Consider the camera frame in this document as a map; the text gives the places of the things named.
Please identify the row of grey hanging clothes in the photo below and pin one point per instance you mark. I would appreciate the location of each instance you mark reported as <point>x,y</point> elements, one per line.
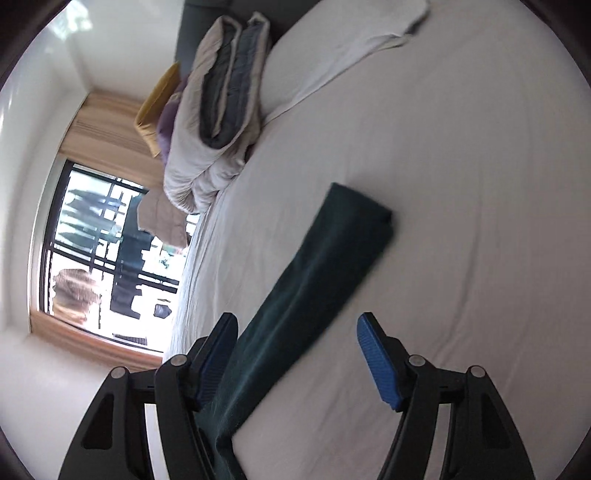
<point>83,207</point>

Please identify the purple pillow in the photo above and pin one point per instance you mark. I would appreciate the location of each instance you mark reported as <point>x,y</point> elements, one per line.
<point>166,124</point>

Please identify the folded beige grey duvet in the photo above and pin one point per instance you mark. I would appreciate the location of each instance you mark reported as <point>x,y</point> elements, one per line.
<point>194,138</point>

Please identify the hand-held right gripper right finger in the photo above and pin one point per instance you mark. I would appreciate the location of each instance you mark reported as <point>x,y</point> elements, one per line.
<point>376,364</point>

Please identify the dark green fleece garment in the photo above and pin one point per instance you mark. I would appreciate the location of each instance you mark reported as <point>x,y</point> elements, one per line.
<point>314,277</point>

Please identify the dark hanging clothes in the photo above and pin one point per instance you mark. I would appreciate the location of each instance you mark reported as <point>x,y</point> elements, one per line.
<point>127,277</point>

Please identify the white pillow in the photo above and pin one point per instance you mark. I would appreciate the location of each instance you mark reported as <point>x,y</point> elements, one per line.
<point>351,41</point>

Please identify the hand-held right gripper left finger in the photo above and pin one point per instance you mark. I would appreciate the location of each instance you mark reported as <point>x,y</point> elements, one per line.
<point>216,362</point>

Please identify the yellow pillow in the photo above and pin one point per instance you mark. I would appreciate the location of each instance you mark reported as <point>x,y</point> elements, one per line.
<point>154,110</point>

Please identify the black framed window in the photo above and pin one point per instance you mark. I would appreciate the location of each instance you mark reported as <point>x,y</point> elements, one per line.
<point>92,258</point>

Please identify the brown patterned hanging shirt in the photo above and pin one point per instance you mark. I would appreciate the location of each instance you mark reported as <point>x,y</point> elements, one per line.
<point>74,295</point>

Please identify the bed with white sheet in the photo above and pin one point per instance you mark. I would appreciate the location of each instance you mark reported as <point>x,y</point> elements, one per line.
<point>461,230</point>

